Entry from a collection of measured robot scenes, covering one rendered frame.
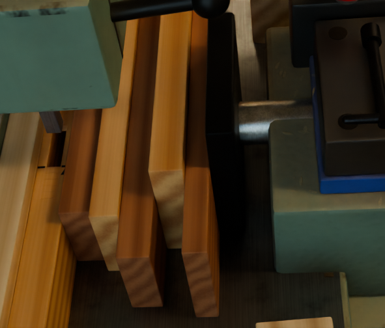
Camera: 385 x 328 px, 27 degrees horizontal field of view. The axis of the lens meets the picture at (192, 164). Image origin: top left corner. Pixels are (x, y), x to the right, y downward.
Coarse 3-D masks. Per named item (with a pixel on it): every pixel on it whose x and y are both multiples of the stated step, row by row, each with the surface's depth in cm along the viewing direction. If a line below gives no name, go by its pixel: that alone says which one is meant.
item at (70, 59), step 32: (0, 0) 37; (32, 0) 37; (64, 0) 37; (96, 0) 38; (0, 32) 38; (32, 32) 38; (64, 32) 37; (96, 32) 38; (0, 64) 39; (32, 64) 39; (64, 64) 39; (96, 64) 39; (0, 96) 41; (32, 96) 41; (64, 96) 41; (96, 96) 41
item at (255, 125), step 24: (216, 24) 45; (216, 48) 44; (216, 72) 43; (216, 96) 42; (240, 96) 50; (216, 120) 41; (240, 120) 45; (264, 120) 45; (216, 144) 41; (240, 144) 47; (216, 168) 43; (240, 168) 45; (216, 192) 44; (240, 192) 44; (240, 216) 46
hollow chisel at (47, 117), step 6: (42, 114) 47; (48, 114) 47; (54, 114) 47; (60, 114) 48; (42, 120) 47; (48, 120) 47; (54, 120) 47; (60, 120) 48; (48, 126) 47; (54, 126) 47; (60, 126) 48; (48, 132) 48; (54, 132) 48; (60, 132) 48
